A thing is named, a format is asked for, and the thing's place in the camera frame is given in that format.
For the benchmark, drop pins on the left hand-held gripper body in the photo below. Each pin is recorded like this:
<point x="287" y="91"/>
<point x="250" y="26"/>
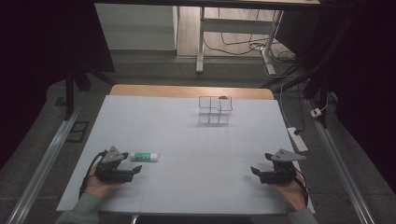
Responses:
<point x="109" y="174"/>

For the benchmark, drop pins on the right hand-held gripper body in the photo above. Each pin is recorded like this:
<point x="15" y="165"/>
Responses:
<point x="281" y="174"/>

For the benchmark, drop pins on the green and white glue stick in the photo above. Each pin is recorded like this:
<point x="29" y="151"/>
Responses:
<point x="144" y="156"/>

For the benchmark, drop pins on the clear acrylic organizer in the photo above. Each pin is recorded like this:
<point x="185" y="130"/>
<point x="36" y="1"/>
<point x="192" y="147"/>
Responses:
<point x="214" y="112"/>

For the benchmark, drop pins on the person's left hand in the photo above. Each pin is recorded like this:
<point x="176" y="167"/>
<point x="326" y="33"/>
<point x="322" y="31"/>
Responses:
<point x="96" y="186"/>

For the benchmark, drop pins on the person's right hand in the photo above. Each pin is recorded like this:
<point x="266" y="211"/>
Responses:
<point x="294" y="193"/>

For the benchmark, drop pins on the white power strip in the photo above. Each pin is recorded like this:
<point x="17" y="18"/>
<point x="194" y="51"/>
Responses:
<point x="298" y="140"/>

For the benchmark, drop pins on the black plug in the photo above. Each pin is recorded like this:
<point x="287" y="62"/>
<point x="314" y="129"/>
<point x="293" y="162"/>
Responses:
<point x="298" y="132"/>

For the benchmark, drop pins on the white table mat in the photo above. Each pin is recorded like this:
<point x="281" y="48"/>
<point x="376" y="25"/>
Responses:
<point x="193" y="161"/>

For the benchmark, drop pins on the small white adapter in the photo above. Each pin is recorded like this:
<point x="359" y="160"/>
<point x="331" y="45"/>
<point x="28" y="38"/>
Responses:
<point x="316" y="113"/>

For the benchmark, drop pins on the dark round table grommet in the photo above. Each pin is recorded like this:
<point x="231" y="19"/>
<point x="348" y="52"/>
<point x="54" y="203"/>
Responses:
<point x="223" y="97"/>

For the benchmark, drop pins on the black stand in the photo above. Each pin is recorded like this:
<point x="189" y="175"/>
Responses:
<point x="70" y="93"/>
<point x="317" y="81"/>

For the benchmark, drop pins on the black curtain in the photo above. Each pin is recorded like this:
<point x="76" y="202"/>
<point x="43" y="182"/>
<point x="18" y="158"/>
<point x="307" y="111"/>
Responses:
<point x="37" y="62"/>
<point x="364" y="77"/>

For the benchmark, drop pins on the white cabinet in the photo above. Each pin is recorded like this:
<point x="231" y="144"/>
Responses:
<point x="137" y="28"/>

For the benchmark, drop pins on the black floor frame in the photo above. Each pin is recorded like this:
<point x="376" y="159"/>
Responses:
<point x="77" y="132"/>

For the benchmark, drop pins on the aluminium rail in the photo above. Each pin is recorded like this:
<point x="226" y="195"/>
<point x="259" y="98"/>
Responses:
<point x="339" y="168"/>
<point x="43" y="168"/>

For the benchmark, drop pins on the white desk frame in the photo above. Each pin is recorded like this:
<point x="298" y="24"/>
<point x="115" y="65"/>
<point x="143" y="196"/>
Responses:
<point x="236" y="25"/>

